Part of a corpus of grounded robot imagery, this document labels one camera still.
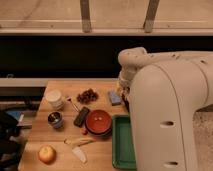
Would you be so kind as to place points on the peeled banana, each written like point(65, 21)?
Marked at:
point(75, 146)

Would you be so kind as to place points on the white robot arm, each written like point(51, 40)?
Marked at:
point(164, 90)

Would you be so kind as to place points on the white paper cup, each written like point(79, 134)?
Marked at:
point(54, 98)

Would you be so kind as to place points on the metal cup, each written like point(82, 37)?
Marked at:
point(55, 120)

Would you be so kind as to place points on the blue sponge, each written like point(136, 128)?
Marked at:
point(114, 98)

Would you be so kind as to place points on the bunch of dark grapes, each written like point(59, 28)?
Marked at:
point(87, 96)

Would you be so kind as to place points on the red bowl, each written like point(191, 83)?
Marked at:
point(98, 122)

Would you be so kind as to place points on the thin stick utensil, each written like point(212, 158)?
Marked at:
point(69, 99)

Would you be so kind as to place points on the small orange object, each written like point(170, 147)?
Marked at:
point(84, 131)

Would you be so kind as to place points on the green tray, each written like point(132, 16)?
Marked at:
point(123, 156)

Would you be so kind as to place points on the yellow apple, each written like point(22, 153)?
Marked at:
point(47, 154)

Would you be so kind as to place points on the dark bag on floor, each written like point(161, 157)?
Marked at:
point(9, 149)

